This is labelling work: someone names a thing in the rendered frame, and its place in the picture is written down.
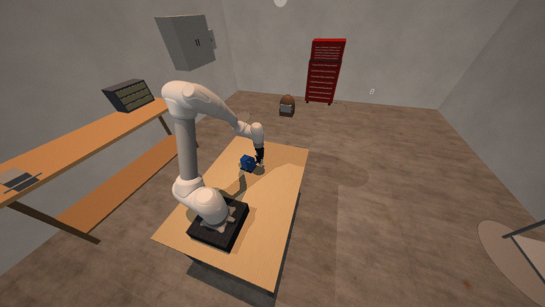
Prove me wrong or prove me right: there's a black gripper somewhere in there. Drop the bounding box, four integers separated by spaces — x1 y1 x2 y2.
255 147 264 166

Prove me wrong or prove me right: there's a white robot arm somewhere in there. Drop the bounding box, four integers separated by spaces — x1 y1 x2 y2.
161 81 264 234

